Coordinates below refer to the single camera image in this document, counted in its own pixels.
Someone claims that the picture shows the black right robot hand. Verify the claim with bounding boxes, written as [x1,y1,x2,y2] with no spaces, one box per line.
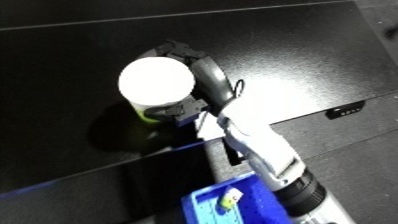
[140,39,239,128]

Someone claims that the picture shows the white paper cup green band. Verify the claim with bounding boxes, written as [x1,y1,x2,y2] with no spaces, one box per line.
[117,56,198,125]
[216,186,247,212]

